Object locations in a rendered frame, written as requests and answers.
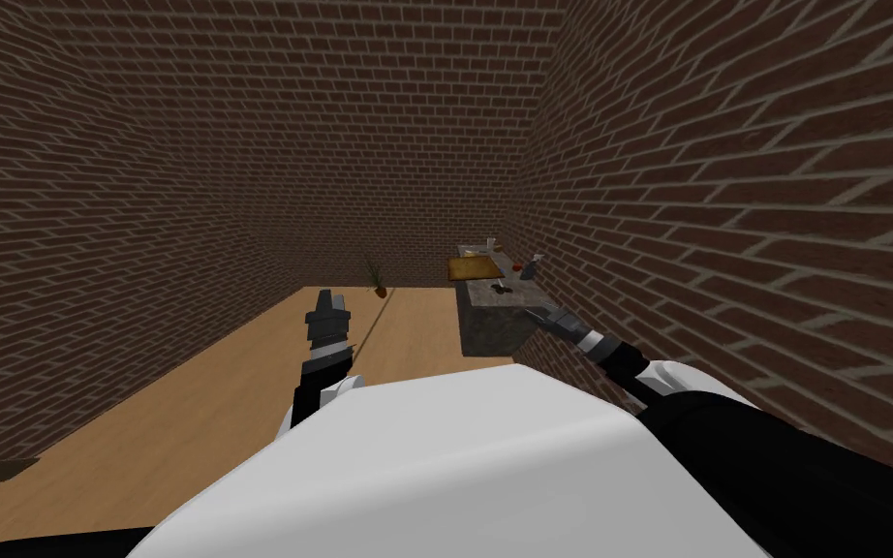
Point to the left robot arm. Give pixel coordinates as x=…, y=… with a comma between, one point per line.
x=315, y=387

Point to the grey stone counter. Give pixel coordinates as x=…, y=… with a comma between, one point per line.
x=493, y=322

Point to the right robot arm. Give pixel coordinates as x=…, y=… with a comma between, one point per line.
x=764, y=465

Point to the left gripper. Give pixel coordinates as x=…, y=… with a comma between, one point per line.
x=328, y=329

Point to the yellow cutting board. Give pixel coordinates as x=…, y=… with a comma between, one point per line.
x=476, y=268

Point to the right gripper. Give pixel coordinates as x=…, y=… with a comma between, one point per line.
x=565, y=322

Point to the potted plant orange pot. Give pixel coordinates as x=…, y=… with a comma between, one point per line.
x=377, y=283

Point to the grey spray bottle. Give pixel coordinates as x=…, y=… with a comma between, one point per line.
x=529, y=267

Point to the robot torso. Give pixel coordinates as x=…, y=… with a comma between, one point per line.
x=446, y=465

